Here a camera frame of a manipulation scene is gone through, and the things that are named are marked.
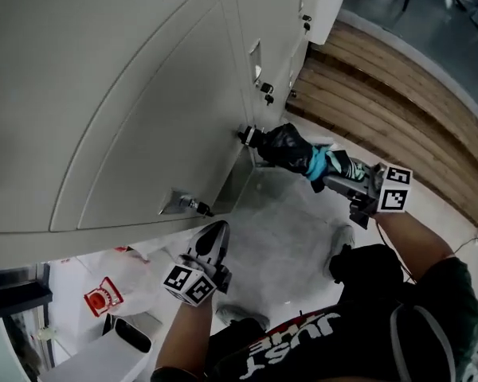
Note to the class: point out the small white trash bin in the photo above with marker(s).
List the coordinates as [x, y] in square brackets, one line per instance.
[127, 332]

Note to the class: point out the white cabinet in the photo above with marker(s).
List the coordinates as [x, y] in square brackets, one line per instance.
[326, 6]

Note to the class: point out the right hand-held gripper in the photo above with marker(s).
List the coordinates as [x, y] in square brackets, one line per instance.
[392, 197]

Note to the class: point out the person's left forearm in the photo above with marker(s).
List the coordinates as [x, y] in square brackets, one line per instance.
[183, 332]

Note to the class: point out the black framed window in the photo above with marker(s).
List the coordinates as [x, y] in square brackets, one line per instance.
[16, 297]

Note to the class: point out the person's grey shoe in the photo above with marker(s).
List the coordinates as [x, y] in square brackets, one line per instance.
[239, 314]
[340, 245]

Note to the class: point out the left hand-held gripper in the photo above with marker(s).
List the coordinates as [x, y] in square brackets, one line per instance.
[189, 285]

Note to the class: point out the grey metal locker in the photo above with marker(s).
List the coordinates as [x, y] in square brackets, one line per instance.
[123, 94]

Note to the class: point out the person's right grey shoe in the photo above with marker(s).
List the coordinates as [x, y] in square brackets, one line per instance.
[340, 245]

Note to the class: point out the wooden steps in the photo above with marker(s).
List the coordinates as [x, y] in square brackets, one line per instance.
[402, 114]

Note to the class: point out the person's dark green printed shirt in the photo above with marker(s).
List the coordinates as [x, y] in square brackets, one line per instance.
[342, 352]

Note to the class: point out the white cardboard box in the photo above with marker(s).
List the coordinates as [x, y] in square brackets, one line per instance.
[95, 364]

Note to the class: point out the black umbrella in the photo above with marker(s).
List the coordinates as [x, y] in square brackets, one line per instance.
[287, 147]

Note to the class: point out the person's right forearm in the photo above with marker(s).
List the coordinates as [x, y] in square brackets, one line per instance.
[414, 245]

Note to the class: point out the person's left grey shoe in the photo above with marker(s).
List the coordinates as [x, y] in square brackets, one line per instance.
[239, 314]

